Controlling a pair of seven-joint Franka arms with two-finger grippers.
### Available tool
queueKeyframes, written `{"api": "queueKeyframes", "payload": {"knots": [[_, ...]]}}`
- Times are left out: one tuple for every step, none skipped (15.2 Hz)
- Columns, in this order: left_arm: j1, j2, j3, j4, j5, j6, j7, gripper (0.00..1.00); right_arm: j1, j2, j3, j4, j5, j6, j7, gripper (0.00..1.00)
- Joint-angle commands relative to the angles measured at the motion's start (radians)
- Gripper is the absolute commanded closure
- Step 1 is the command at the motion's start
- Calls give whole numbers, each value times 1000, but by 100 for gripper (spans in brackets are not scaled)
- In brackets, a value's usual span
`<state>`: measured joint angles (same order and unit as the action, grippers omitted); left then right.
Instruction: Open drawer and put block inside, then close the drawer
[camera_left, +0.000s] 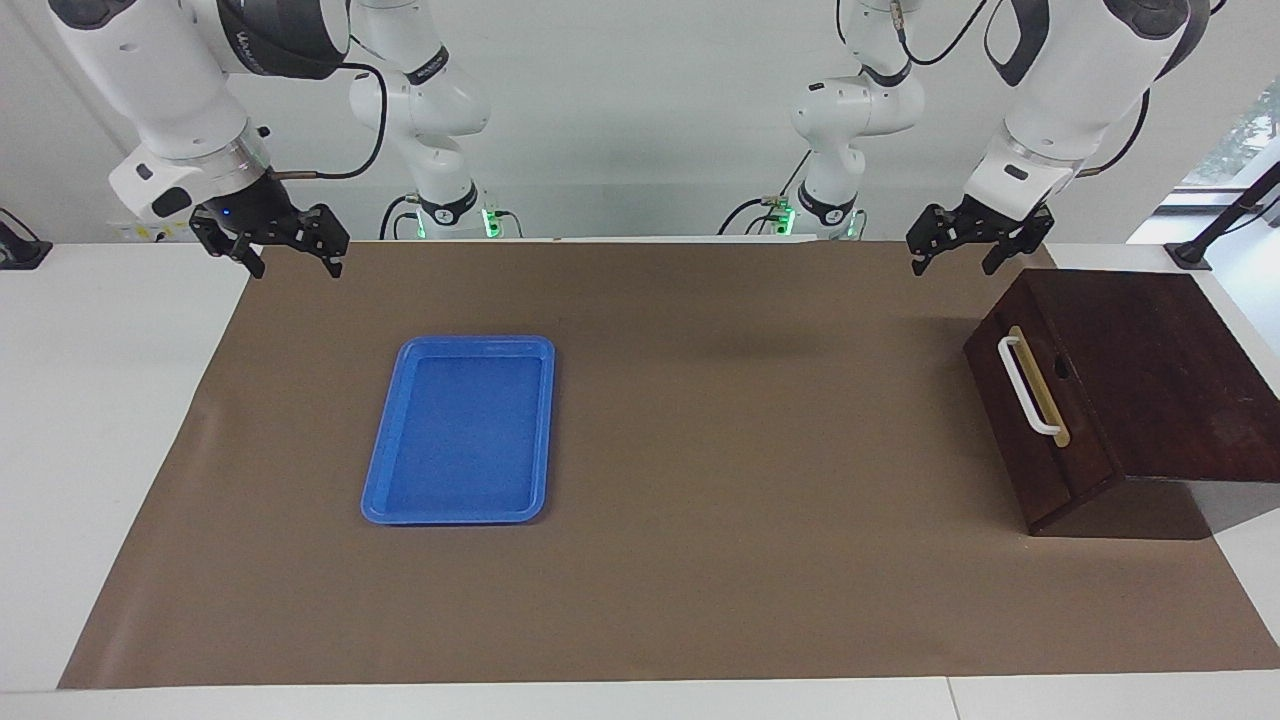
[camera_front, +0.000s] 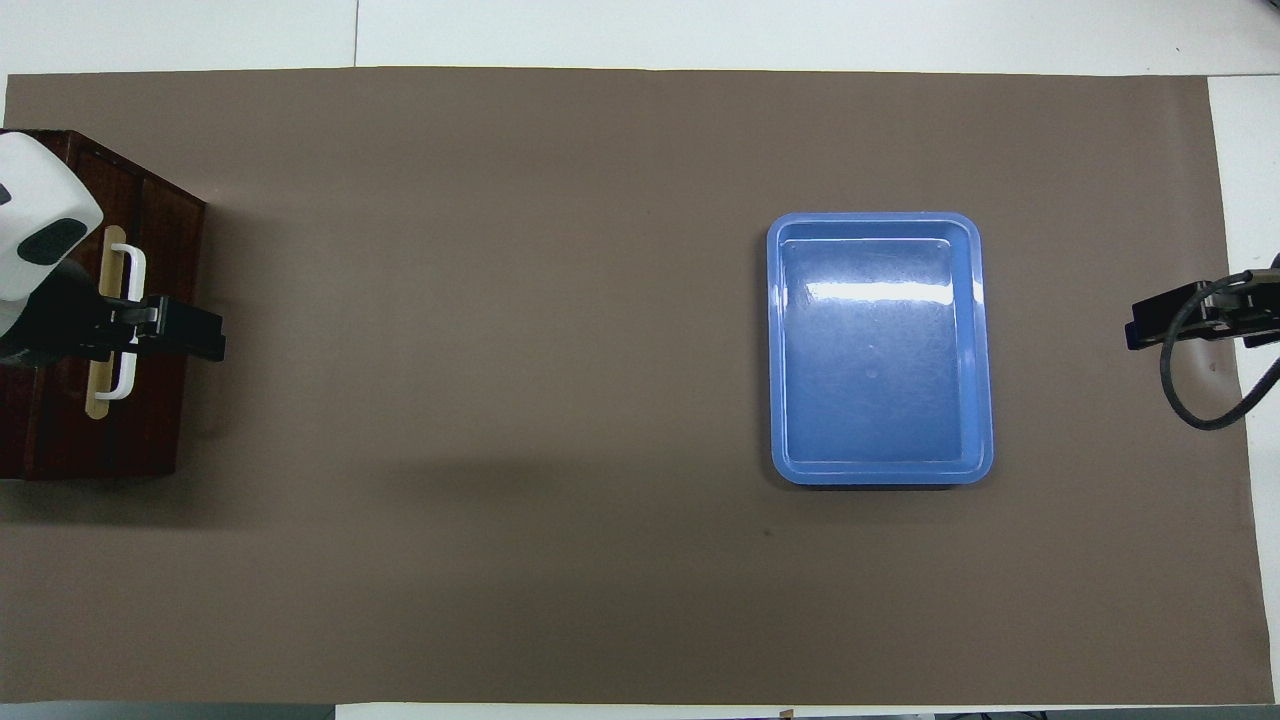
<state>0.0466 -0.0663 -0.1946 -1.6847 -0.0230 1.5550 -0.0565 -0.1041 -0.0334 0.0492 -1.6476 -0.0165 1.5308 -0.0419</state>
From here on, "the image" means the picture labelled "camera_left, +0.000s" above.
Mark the window with greenery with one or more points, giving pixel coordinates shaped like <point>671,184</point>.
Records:
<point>1245,140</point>

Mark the dark wooden drawer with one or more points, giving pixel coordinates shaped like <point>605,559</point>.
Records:
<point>1060,480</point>

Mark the black table clamp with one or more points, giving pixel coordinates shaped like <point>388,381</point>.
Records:
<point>20,250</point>

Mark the blue plastic tray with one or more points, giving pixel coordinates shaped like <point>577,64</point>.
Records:
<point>460,430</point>

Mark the dark brown wooden cabinet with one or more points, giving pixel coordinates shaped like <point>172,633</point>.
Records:
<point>1150,370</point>

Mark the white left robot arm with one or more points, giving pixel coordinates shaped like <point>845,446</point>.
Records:
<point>1080,90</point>

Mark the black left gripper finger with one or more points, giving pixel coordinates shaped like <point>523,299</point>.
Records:
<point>945,228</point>
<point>1025,245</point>

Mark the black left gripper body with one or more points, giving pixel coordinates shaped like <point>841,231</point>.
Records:
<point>1000,222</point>

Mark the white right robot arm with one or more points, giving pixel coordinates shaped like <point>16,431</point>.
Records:
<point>160,80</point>

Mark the brown paper table mat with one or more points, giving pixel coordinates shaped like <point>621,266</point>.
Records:
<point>700,560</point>

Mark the black stand with foot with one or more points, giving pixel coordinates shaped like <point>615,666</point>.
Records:
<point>1190,255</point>

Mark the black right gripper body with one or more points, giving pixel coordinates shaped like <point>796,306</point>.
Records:
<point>255,215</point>

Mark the white wall socket box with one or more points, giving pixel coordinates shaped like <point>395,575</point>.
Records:
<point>140,233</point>

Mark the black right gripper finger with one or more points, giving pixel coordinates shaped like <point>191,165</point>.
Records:
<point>328,235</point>
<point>222,242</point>

